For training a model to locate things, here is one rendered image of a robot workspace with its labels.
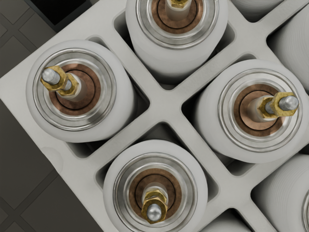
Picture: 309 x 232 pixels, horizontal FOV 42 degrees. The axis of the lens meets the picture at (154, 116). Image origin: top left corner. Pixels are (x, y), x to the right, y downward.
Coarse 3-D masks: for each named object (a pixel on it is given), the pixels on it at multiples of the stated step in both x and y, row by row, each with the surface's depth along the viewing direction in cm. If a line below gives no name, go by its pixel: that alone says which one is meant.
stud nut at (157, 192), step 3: (156, 189) 33; (147, 192) 32; (150, 192) 32; (153, 192) 32; (156, 192) 32; (159, 192) 32; (147, 195) 32; (150, 195) 32; (153, 195) 32; (156, 195) 32; (159, 195) 32; (162, 195) 32; (144, 198) 32; (162, 198) 32; (165, 198) 32; (165, 201) 32
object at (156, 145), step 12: (144, 144) 37; (156, 144) 37; (168, 144) 37; (120, 156) 37; (132, 156) 36; (180, 156) 36; (192, 156) 37; (120, 168) 36; (192, 168) 36; (108, 180) 36; (204, 180) 37; (108, 192) 36; (204, 192) 36; (108, 204) 36; (204, 204) 36; (108, 216) 37; (192, 216) 36; (120, 228) 36; (192, 228) 36
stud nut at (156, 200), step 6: (150, 198) 29; (156, 198) 28; (144, 204) 28; (150, 204) 28; (162, 204) 28; (144, 210) 28; (162, 210) 28; (144, 216) 28; (162, 216) 28; (150, 222) 28; (156, 222) 28
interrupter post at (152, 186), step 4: (148, 184) 36; (152, 184) 35; (156, 184) 35; (160, 184) 35; (144, 188) 36; (148, 188) 33; (152, 188) 33; (156, 188) 33; (160, 188) 33; (164, 188) 34; (144, 192) 33; (164, 192) 33; (144, 196) 33
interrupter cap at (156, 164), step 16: (144, 160) 36; (160, 160) 36; (176, 160) 36; (128, 176) 36; (144, 176) 36; (160, 176) 36; (176, 176) 36; (192, 176) 36; (128, 192) 36; (176, 192) 36; (192, 192) 36; (128, 208) 36; (176, 208) 36; (192, 208) 36; (128, 224) 36; (144, 224) 36; (160, 224) 36; (176, 224) 36
